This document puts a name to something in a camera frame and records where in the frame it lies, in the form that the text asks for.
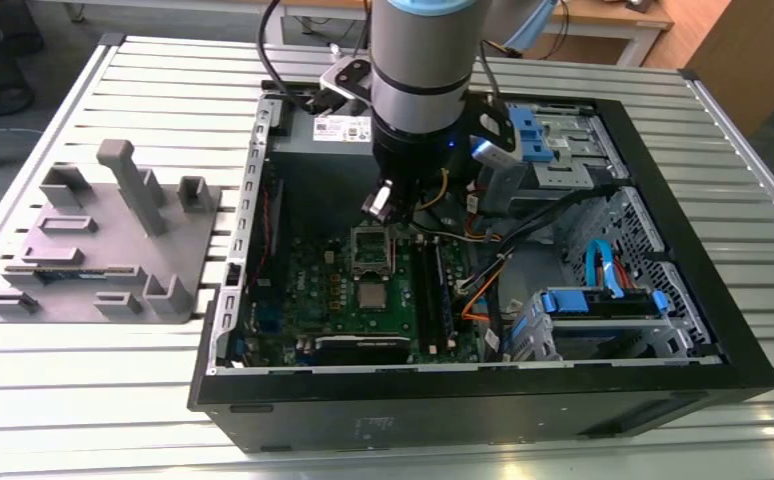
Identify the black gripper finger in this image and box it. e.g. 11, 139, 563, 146
395, 183, 430, 227
360, 179, 399, 224

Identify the metal socket cover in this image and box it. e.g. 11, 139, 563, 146
350, 223, 399, 275

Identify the silver CPU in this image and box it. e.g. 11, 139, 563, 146
358, 282, 390, 308

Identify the CPU socket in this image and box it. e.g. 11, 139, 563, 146
352, 273, 399, 316

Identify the white power supply label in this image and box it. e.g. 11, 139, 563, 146
311, 114, 374, 143

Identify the black RAM slot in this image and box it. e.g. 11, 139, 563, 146
410, 237, 438, 352
423, 237, 448, 351

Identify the green motherboard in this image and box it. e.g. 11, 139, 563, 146
230, 232, 486, 366

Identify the grey power supply unit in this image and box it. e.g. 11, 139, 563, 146
270, 103, 379, 221

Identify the silver drive cage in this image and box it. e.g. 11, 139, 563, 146
478, 104, 630, 217

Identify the hard disk in blue carrier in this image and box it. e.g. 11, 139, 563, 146
539, 288, 670, 321

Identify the black PC case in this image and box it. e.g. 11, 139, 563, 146
187, 79, 774, 454

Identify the silver disk bay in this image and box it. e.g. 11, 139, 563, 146
503, 287, 722, 364

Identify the grey parts rack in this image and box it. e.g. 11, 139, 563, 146
0, 139, 223, 326

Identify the wooden desk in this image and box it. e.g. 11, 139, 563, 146
550, 0, 675, 69

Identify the RAM stick with gold contacts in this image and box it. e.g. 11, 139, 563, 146
4, 265, 136, 282

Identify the wooden cabinet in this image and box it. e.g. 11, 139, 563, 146
643, 0, 774, 139

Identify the red black wire bundle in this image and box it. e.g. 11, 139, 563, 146
460, 182, 496, 244

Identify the grey ribbon wire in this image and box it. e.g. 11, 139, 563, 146
419, 225, 496, 244

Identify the blue plastic drive bracket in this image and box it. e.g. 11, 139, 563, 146
507, 107, 557, 164

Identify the orange wire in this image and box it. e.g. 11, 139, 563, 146
459, 257, 510, 321

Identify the light blue disk wire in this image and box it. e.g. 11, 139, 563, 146
585, 238, 630, 301

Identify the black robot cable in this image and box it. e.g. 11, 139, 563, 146
256, 0, 315, 109

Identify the red disk wire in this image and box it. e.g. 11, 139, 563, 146
599, 257, 639, 297

